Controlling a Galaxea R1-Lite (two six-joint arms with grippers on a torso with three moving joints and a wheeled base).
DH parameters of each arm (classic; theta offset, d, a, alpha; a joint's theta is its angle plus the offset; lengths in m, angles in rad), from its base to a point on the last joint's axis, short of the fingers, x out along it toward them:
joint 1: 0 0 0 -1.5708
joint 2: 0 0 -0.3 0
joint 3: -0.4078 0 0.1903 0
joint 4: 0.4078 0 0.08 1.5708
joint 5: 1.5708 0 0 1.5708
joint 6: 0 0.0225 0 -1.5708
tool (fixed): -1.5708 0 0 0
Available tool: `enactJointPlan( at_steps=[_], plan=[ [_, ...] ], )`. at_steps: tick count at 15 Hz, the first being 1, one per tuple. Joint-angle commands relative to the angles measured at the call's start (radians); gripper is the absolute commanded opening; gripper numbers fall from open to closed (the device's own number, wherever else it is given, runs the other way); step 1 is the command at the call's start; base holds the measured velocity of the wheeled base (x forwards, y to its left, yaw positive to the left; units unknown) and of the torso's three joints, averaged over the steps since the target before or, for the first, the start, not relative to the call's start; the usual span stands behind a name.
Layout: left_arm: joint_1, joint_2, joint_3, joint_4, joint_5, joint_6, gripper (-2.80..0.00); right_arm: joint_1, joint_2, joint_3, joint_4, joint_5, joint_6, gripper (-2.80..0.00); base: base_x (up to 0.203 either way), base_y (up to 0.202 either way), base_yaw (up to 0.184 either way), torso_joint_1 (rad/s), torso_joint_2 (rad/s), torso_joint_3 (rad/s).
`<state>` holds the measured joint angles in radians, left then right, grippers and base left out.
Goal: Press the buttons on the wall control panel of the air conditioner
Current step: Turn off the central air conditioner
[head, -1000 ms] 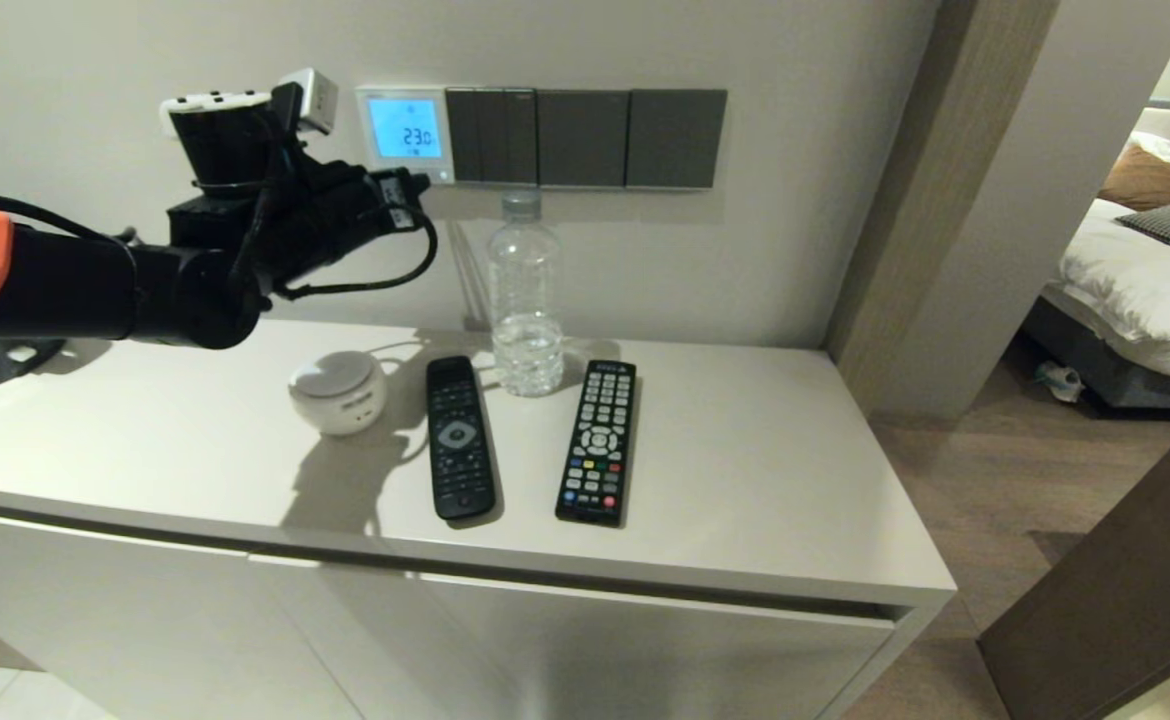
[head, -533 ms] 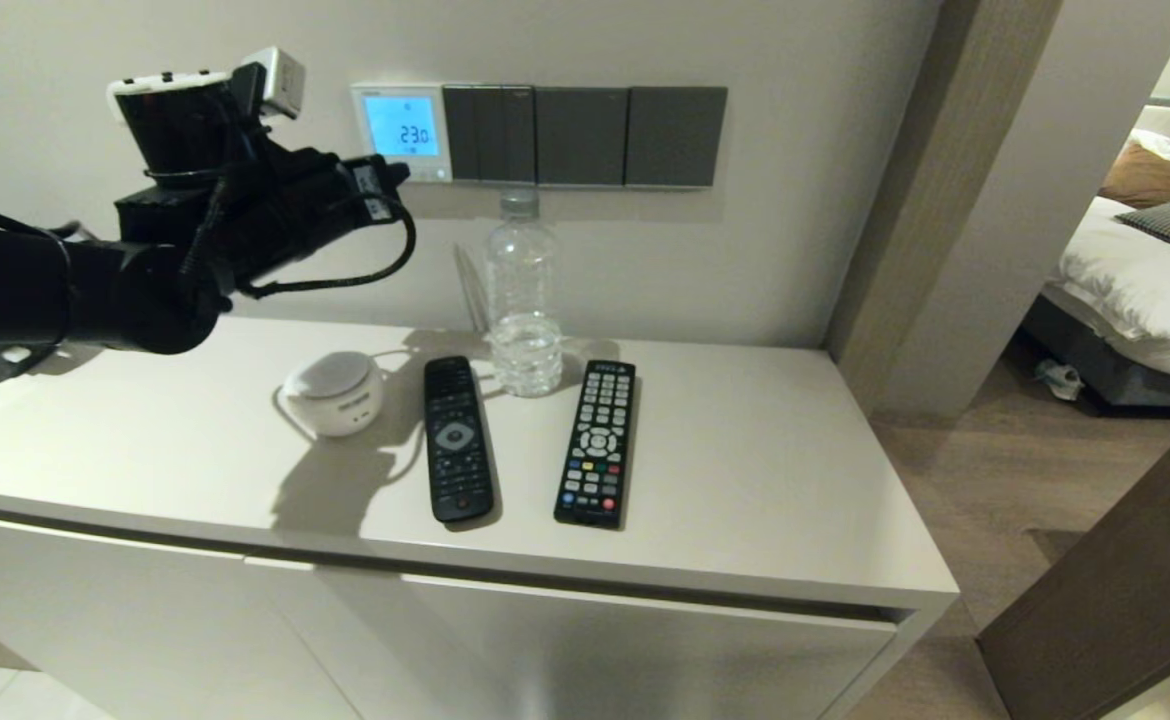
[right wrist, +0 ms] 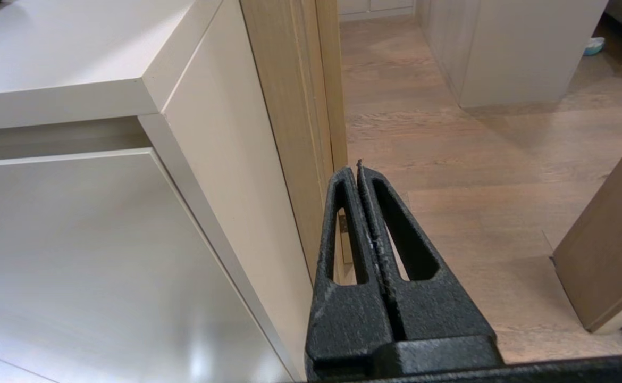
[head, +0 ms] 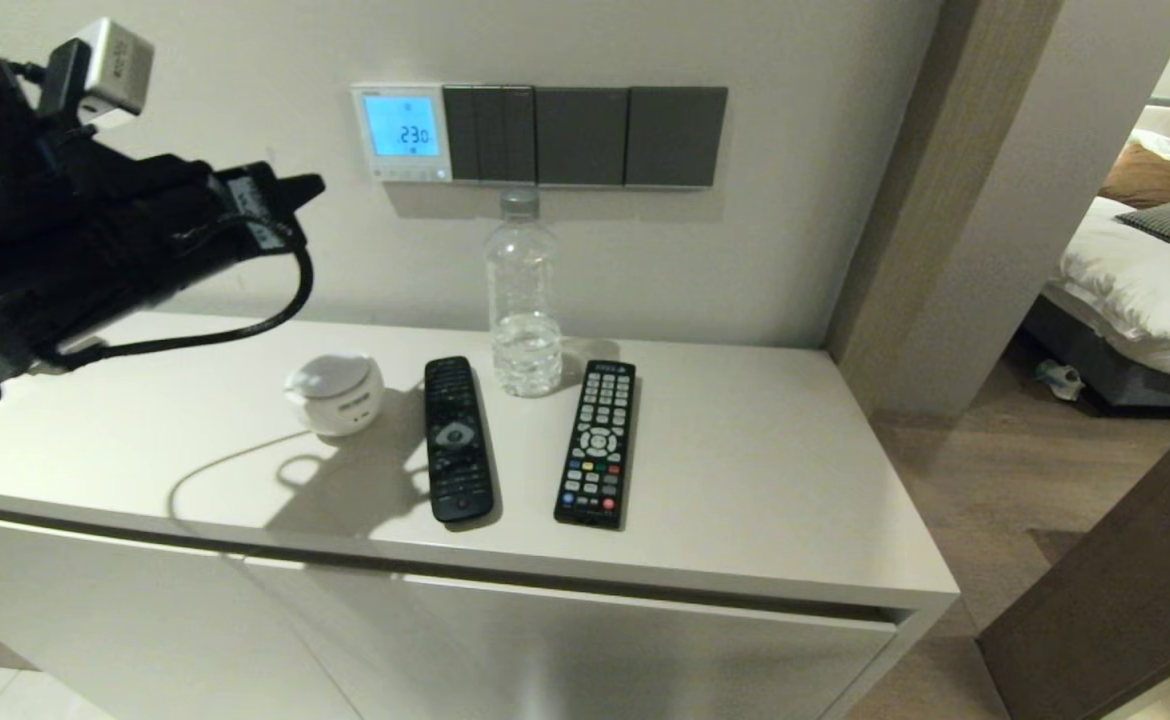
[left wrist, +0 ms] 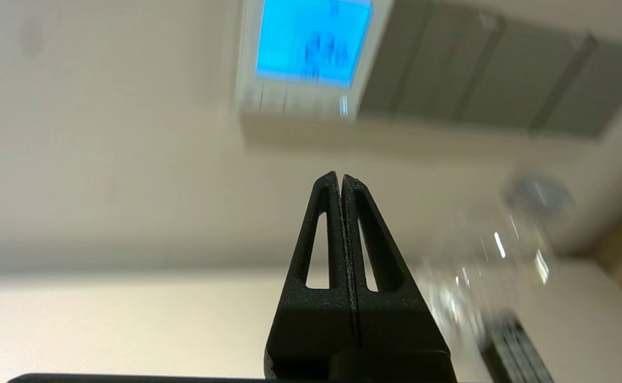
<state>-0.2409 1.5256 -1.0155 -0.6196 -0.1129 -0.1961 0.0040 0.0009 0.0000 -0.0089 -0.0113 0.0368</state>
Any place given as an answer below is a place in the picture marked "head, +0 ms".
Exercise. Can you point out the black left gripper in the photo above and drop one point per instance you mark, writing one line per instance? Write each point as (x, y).
(115, 240)

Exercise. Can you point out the white wall thermostat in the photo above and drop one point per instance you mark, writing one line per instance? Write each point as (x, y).
(400, 130)

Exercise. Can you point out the slim black remote control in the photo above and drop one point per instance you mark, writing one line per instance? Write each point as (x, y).
(458, 450)

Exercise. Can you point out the black remote coloured buttons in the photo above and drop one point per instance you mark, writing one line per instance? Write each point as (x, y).
(597, 450)

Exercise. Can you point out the white round smart speaker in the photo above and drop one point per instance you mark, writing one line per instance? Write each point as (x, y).
(333, 395)

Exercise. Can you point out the clear plastic water bottle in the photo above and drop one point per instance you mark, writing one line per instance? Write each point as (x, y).
(523, 300)

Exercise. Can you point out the wide white cabinet door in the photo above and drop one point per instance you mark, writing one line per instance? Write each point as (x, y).
(95, 620)

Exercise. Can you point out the white sideboard cabinet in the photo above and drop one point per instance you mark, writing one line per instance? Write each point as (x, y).
(745, 480)

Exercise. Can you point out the small item on floor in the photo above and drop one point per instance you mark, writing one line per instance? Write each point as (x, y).
(1060, 378)

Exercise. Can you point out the dark grey bed base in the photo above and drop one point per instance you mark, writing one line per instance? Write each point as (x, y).
(1095, 370)

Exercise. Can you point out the bed with white bedding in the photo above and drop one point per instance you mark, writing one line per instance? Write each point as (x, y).
(1145, 290)

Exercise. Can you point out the brown pillow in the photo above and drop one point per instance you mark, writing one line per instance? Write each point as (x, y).
(1150, 178)

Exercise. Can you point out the white pillow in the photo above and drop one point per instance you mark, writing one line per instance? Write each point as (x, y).
(1160, 145)

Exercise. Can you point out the dark wooden door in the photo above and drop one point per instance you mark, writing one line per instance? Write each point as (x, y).
(1125, 600)

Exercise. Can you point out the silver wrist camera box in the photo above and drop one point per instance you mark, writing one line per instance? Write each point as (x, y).
(110, 65)

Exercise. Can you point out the grey triple wall switch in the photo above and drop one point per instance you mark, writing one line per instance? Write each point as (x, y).
(490, 135)

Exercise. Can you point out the grey single wall switch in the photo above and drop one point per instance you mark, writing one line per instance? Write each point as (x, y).
(677, 136)
(582, 136)

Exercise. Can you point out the wooden door frame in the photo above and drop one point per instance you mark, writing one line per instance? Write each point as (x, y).
(925, 200)

